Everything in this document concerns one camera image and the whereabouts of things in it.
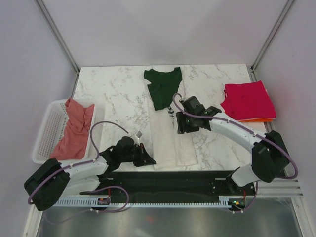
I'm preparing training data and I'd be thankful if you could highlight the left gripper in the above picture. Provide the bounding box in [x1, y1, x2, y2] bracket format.
[120, 143, 156, 167]

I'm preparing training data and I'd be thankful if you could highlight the white plastic basket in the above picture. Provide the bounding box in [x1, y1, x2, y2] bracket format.
[32, 98, 98, 165]

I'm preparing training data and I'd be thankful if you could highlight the aluminium frame post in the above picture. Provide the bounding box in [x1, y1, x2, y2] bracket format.
[247, 0, 296, 74]
[34, 0, 81, 74]

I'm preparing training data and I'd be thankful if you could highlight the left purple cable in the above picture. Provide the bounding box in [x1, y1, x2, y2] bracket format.
[27, 120, 131, 213]

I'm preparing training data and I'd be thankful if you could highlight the folded orange t-shirt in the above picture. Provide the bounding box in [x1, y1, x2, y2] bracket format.
[238, 118, 273, 123]

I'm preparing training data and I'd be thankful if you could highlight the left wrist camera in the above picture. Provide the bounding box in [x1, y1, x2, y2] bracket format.
[131, 131, 143, 145]

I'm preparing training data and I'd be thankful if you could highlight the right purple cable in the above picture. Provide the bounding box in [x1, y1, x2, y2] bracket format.
[172, 92, 298, 215]

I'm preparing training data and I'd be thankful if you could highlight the right aluminium frame post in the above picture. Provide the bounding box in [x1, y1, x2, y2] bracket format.
[247, 0, 296, 74]

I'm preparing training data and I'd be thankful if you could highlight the white slotted cable duct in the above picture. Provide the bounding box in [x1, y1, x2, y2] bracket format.
[54, 194, 231, 208]

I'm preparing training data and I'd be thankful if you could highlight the white green-sleeved Charlie Brown t-shirt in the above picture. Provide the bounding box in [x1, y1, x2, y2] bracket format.
[144, 67, 198, 170]

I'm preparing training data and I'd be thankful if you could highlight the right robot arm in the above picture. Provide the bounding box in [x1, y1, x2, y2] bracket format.
[174, 96, 290, 195]

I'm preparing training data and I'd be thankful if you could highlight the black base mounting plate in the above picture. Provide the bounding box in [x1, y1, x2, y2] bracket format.
[84, 170, 255, 201]

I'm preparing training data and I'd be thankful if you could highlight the salmon pink t-shirt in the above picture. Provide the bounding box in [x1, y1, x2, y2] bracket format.
[50, 98, 95, 160]

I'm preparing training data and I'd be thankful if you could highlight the purple cable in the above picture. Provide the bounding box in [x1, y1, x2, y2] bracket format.
[27, 120, 131, 213]
[172, 92, 298, 215]

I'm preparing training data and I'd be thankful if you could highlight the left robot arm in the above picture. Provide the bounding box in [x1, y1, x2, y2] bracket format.
[24, 136, 156, 211]

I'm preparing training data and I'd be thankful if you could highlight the folded magenta t-shirt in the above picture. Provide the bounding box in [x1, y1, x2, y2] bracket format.
[221, 81, 277, 121]

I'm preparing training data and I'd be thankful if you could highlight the left aluminium frame post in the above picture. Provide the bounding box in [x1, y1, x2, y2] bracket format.
[34, 0, 81, 74]

